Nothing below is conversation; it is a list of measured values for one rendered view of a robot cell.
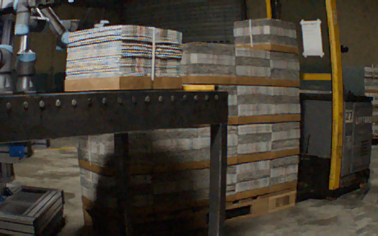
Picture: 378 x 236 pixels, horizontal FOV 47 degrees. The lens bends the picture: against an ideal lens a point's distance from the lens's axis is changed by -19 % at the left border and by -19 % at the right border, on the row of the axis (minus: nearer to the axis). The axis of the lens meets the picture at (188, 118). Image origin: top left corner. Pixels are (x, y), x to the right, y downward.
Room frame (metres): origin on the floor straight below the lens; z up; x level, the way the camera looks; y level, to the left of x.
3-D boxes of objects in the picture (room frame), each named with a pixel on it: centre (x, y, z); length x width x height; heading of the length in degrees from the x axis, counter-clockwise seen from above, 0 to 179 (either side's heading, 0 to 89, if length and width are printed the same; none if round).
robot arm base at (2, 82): (2.14, 0.91, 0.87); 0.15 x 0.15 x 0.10
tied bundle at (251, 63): (3.29, -0.29, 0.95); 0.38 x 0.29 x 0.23; 34
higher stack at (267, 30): (3.46, -0.53, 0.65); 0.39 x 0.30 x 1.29; 35
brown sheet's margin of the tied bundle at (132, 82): (1.83, 0.30, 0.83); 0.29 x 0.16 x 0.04; 58
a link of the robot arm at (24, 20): (1.93, 0.72, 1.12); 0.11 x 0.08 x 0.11; 157
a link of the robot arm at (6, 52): (2.14, 0.92, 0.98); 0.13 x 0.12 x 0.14; 157
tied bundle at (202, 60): (3.12, -0.05, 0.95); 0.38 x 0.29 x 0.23; 36
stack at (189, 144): (3.04, 0.06, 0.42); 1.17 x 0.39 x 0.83; 125
